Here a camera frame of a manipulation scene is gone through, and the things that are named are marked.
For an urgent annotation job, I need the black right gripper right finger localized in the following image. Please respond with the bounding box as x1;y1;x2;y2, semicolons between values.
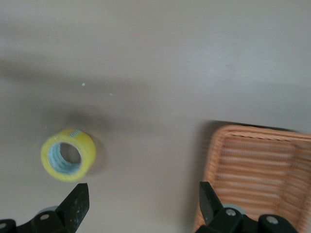
196;181;296;233

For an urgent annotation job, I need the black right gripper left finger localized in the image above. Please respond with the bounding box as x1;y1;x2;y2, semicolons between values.
0;183;90;233

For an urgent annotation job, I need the deep brown wicker basket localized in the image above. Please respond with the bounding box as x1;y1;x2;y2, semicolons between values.
193;124;311;233

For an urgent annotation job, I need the yellowish clear tape roll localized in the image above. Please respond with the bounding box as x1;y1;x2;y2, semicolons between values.
40;128;97;183

